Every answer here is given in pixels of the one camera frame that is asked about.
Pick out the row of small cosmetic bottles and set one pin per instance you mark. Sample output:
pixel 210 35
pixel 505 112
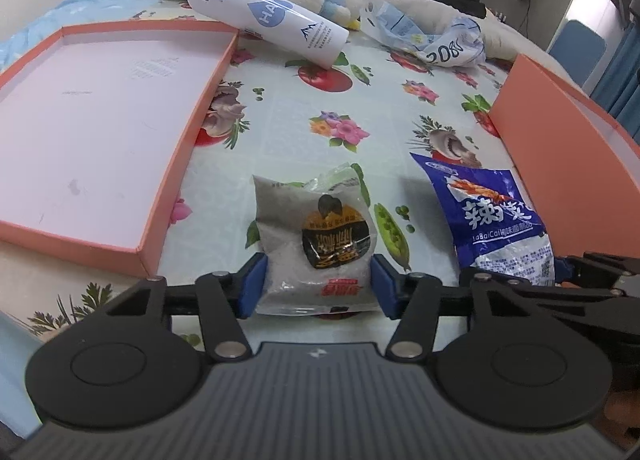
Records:
pixel 500 15

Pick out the white spray bottle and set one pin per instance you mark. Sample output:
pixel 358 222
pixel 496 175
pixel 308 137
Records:
pixel 260 14

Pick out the grey snack packet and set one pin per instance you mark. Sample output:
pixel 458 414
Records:
pixel 300 220

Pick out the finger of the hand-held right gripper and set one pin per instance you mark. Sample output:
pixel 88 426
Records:
pixel 590 310
pixel 600 270

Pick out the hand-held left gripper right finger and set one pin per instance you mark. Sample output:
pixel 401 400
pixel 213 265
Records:
pixel 385 287

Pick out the orange cardboard box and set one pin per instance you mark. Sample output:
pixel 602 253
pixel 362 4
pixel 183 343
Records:
pixel 560 164

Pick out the blue chair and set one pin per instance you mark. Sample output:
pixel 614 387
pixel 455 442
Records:
pixel 575 49

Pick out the blue snack packet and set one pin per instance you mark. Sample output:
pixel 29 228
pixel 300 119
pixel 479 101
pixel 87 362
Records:
pixel 490 210

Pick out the clear printed plastic bag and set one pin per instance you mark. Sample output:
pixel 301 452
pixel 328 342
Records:
pixel 395 24

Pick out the orange box lid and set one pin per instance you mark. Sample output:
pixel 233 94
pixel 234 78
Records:
pixel 100 129

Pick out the blue curtain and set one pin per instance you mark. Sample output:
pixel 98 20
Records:
pixel 620 89

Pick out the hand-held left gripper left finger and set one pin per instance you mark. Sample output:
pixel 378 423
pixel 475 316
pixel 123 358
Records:
pixel 252 285

